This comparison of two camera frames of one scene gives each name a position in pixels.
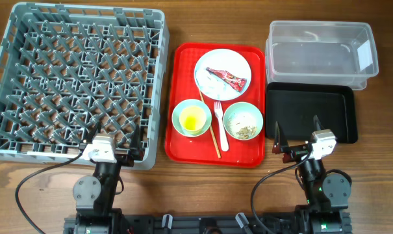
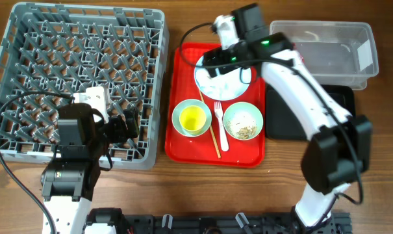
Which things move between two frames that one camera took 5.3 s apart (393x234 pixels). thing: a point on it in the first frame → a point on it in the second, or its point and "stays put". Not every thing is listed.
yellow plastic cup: x=192 y=119 stays put
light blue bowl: x=182 y=106 stays put
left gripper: x=136 y=153 → x=121 y=134
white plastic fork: x=224 y=142 stays put
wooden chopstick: x=215 y=143 stays put
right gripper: x=282 y=147 → x=221 y=54
